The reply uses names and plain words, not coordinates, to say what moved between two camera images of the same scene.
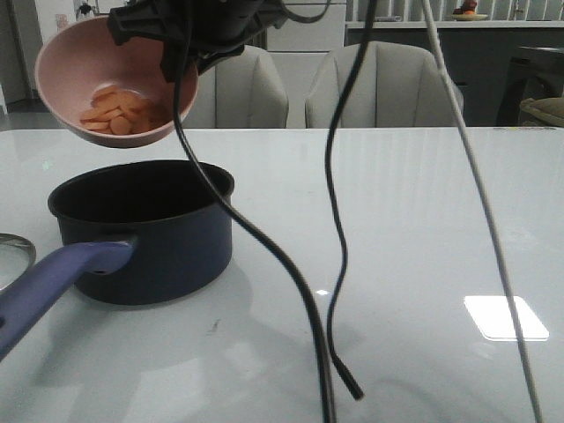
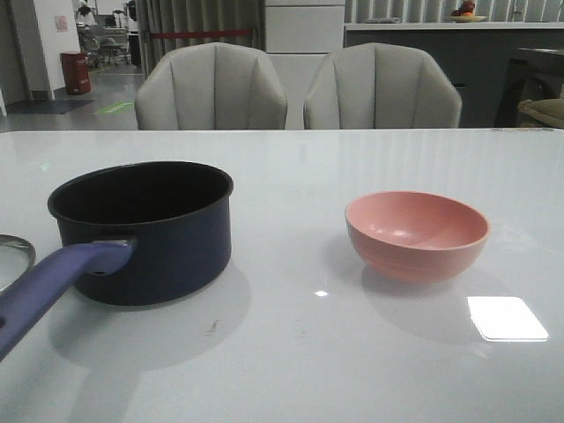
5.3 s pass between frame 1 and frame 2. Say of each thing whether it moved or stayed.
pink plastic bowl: moved
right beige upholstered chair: stayed
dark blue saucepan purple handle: stayed
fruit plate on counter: stayed
